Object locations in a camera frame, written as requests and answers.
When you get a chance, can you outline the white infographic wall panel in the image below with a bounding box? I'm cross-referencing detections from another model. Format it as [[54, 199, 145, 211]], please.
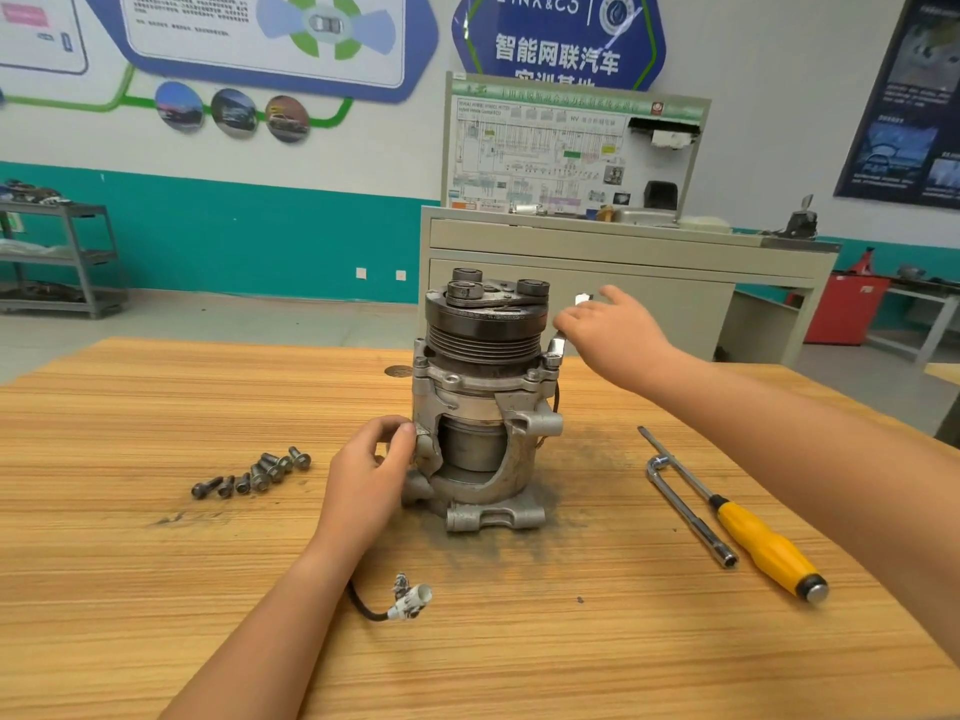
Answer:
[[0, 0, 92, 76]]

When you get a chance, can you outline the dark wall poster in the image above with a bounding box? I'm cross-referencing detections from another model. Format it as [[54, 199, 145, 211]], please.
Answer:
[[834, 0, 960, 211]]

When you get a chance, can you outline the person's right forearm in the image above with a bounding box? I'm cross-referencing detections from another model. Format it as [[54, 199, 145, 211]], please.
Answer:
[[648, 359, 960, 669]]

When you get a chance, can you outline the grey metal shelf cart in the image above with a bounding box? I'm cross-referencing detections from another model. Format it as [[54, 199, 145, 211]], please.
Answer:
[[0, 181, 128, 321]]

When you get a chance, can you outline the round photo wall decal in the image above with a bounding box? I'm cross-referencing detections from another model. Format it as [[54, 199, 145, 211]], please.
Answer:
[[153, 79, 207, 133], [264, 94, 312, 145], [208, 86, 260, 138]]

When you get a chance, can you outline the grey metal compressor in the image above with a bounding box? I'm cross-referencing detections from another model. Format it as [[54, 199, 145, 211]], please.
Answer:
[[348, 268, 566, 622]]

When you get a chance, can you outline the beige workbench cabinet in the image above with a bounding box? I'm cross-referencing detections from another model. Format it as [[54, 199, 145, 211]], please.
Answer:
[[418, 205, 843, 366]]

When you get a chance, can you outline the small black device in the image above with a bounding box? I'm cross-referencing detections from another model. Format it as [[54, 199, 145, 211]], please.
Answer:
[[781, 194, 822, 238]]

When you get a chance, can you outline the person's left hand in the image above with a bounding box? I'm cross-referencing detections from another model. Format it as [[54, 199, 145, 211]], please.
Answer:
[[304, 416, 420, 561]]

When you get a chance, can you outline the yellow handled screwdriver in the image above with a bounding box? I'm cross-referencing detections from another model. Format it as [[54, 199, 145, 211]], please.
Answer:
[[637, 425, 831, 606]]

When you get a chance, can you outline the silver L-shaped socket wrench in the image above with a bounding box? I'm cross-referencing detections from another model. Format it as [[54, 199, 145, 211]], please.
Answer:
[[646, 454, 740, 570]]

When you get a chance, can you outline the person's right hand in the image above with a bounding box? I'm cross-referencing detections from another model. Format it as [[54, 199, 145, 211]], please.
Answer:
[[552, 284, 687, 402]]

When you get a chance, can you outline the blue rounded infographic panel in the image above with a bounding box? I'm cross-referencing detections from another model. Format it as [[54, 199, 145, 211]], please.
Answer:
[[82, 0, 441, 105]]

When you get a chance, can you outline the red cabinet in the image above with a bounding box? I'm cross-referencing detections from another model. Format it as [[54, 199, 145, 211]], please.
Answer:
[[804, 269, 893, 348]]

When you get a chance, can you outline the silver combination wrench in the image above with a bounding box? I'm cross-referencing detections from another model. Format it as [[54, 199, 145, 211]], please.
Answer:
[[543, 290, 596, 369]]

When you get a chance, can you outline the person's left forearm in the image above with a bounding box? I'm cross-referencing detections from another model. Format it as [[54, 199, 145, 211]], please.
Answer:
[[157, 535, 354, 720]]

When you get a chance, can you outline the white wiring display board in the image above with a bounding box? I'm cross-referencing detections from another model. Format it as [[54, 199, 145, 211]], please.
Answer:
[[441, 71, 714, 222]]

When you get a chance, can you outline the blue hexagon wall sign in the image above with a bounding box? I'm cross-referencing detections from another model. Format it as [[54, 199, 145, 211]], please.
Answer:
[[451, 0, 669, 91]]

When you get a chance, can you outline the wooden side table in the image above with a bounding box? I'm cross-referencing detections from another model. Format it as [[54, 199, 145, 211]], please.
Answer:
[[930, 364, 960, 448]]

